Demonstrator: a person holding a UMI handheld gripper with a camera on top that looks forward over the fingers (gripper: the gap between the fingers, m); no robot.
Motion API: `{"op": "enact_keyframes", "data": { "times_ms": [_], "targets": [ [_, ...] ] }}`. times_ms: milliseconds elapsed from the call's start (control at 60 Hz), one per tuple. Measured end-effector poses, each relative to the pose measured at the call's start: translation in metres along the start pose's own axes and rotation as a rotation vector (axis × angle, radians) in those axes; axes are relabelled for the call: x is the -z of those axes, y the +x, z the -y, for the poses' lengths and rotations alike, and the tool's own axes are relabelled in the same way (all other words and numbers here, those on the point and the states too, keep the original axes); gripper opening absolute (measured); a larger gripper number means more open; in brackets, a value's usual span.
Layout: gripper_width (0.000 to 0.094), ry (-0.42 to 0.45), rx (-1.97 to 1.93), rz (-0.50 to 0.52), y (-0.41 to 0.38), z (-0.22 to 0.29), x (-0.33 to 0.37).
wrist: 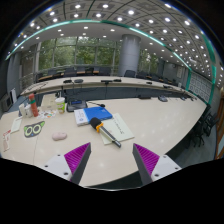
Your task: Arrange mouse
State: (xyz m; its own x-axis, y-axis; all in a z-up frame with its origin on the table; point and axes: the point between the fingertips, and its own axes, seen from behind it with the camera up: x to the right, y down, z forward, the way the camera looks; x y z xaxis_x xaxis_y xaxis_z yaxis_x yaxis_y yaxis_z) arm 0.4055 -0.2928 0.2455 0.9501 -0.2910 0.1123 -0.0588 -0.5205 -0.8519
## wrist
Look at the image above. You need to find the red orange bottle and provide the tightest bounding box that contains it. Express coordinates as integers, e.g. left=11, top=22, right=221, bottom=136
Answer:
left=29, top=93, right=39, bottom=117

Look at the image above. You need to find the blue book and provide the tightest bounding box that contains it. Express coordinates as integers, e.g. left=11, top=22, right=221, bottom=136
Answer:
left=74, top=106, right=112, bottom=126

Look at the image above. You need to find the long curved conference desk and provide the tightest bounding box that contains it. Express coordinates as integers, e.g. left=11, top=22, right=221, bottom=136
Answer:
left=21, top=76, right=193, bottom=97

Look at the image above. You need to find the pink computer mouse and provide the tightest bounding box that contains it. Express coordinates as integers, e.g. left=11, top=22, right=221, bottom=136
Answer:
left=52, top=132, right=67, bottom=141

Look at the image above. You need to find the white paper sheet green border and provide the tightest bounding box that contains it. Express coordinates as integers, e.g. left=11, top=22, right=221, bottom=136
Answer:
left=103, top=113, right=134, bottom=142

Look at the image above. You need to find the grey round pillar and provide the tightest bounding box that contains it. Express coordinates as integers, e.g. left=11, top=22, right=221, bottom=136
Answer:
left=118, top=34, right=141, bottom=76

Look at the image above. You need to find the white green paper cup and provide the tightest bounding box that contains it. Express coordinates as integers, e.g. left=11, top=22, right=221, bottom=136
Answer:
left=55, top=97, right=65, bottom=114

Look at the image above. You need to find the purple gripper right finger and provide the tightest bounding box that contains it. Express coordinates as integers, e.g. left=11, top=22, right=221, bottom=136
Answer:
left=132, top=143, right=183, bottom=186

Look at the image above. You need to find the conference microphone console unit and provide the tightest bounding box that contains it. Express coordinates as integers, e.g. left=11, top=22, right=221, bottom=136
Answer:
left=66, top=99, right=87, bottom=112

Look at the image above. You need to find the red white leaflet at edge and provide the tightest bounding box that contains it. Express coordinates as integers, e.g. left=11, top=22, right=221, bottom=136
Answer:
left=3, top=130, right=11, bottom=152

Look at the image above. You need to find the small white container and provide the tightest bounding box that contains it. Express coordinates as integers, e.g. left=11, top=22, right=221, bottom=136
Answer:
left=19, top=104, right=26, bottom=118

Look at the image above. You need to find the white paper booklet left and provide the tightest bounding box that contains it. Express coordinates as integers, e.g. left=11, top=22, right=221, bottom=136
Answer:
left=11, top=117, right=22, bottom=133

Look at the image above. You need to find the black office chair right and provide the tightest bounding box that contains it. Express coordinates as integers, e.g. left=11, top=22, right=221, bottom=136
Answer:
left=190, top=113, right=219, bottom=147

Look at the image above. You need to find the colourful leaflet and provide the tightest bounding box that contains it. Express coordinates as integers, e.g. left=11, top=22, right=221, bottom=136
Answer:
left=38, top=110, right=56, bottom=119

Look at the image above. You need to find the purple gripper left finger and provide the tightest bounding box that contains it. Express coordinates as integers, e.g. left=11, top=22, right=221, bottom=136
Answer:
left=43, top=142, right=92, bottom=185

